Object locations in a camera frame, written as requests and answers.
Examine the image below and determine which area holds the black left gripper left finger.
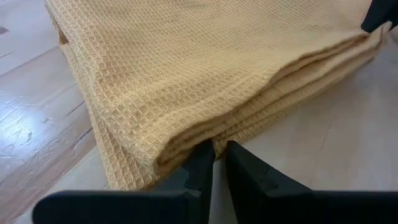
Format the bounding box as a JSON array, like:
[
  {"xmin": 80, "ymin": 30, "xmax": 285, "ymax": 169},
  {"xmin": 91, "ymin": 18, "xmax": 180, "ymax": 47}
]
[{"xmin": 32, "ymin": 139, "xmax": 216, "ymax": 224}]

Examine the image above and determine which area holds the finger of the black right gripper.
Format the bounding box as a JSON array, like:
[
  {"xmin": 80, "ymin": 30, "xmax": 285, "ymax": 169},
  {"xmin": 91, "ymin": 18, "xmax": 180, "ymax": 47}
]
[{"xmin": 360, "ymin": 0, "xmax": 398, "ymax": 34}]

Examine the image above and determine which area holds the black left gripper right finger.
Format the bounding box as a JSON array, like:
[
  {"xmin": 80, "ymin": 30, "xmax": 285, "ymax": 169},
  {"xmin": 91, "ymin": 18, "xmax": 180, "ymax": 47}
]
[{"xmin": 226, "ymin": 140, "xmax": 398, "ymax": 224}]

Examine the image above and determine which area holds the yellow towel with white tags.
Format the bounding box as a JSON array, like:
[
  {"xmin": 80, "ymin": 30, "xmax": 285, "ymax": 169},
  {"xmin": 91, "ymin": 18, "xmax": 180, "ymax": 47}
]
[{"xmin": 45, "ymin": 0, "xmax": 392, "ymax": 191}]

